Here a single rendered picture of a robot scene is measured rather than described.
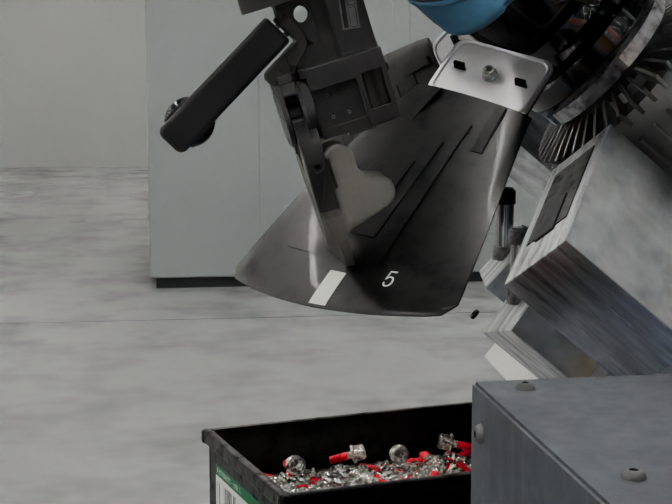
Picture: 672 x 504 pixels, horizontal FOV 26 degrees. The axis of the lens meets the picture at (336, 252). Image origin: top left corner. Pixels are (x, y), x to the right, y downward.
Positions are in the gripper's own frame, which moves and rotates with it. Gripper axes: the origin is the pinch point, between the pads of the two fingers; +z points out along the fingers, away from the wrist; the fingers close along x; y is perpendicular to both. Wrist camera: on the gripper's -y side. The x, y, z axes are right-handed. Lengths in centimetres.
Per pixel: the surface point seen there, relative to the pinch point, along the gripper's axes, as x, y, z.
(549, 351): 6.2, 14.6, 14.3
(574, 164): 5.0, 20.4, 0.1
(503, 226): 18.1, 15.9, 5.7
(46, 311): 512, -96, 78
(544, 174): 38.0, 24.9, 5.8
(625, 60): 9.3, 27.8, -6.1
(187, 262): 563, -34, 84
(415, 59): 27.9, 14.0, -10.0
